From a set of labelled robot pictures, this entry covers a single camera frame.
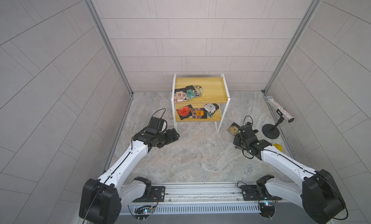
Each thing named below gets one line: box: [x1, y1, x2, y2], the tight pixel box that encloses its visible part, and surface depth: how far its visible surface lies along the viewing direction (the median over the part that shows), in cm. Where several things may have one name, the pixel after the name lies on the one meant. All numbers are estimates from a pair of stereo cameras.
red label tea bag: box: [175, 104, 194, 121], surface depth 86 cm
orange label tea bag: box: [192, 107, 208, 119], surface depth 86 cm
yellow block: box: [272, 143, 283, 153], surface depth 88 cm
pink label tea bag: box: [173, 90, 188, 103], surface depth 72 cm
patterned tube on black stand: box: [261, 95, 295, 140], surface depth 92 cm
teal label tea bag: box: [186, 88, 197, 100], surface depth 74 cm
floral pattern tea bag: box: [194, 84, 203, 97], surface depth 75 cm
